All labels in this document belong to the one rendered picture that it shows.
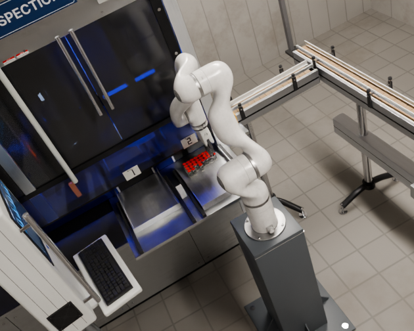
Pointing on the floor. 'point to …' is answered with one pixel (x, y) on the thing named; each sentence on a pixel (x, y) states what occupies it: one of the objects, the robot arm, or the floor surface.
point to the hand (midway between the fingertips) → (209, 148)
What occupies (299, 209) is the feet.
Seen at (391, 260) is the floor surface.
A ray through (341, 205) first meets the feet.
